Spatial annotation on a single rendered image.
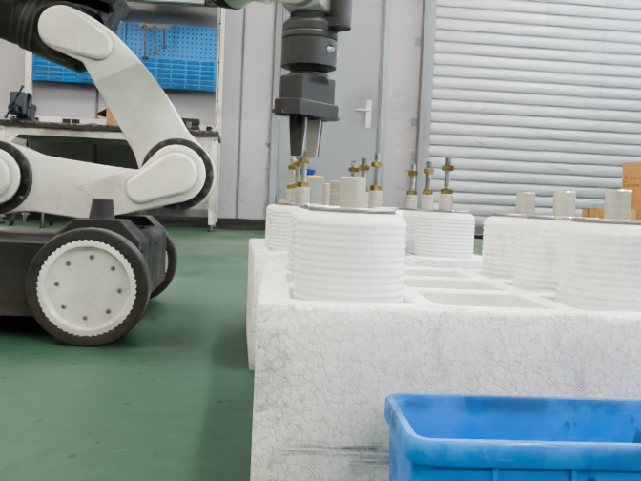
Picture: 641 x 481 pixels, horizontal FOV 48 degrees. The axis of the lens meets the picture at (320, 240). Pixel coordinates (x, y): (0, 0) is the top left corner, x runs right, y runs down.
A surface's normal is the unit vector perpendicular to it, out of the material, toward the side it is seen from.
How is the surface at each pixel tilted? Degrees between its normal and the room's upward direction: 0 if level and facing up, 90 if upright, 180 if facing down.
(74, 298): 90
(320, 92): 90
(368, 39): 90
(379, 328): 90
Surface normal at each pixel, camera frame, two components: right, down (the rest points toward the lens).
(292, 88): -0.67, 0.01
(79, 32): 0.11, 0.06
